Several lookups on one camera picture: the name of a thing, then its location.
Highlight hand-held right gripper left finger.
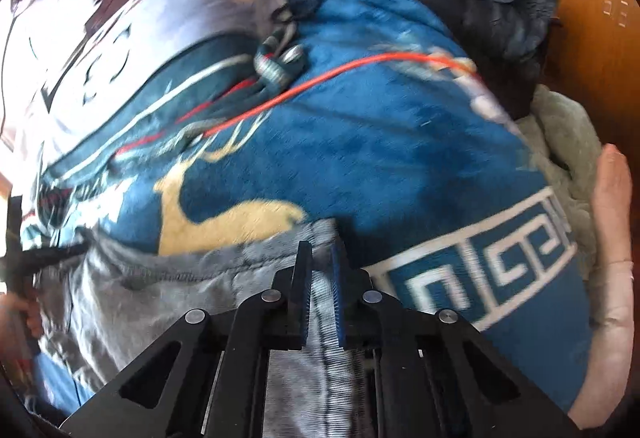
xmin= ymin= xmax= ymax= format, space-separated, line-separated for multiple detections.
xmin=59 ymin=242 xmax=313 ymax=438

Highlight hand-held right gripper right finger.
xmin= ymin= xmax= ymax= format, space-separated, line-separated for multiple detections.
xmin=330 ymin=243 xmax=583 ymax=438

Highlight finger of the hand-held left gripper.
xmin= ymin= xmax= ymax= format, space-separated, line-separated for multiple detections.
xmin=30 ymin=242 xmax=90 ymax=269

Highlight grey denim pants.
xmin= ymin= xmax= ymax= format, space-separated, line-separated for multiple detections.
xmin=30 ymin=218 xmax=381 ymax=438

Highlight person's left hand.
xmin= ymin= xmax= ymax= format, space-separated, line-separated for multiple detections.
xmin=0 ymin=294 xmax=45 ymax=344

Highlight blue deer printed blanket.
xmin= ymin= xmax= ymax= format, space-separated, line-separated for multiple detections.
xmin=20 ymin=0 xmax=596 ymax=419

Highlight grey green towel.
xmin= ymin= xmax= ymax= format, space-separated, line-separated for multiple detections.
xmin=515 ymin=85 xmax=606 ymax=269

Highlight person's bare foot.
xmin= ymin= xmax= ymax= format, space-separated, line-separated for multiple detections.
xmin=570 ymin=143 xmax=636 ymax=429

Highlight dark jacket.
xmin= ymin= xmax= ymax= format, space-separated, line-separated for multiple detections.
xmin=407 ymin=0 xmax=561 ymax=86

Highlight brown wooden wardrobe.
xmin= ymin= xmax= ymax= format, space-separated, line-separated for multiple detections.
xmin=545 ymin=0 xmax=640 ymax=169

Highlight red cable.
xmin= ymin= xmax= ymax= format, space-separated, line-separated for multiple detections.
xmin=117 ymin=52 xmax=478 ymax=159

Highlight grey striped strap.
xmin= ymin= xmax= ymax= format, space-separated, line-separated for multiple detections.
xmin=252 ymin=0 xmax=321 ymax=86

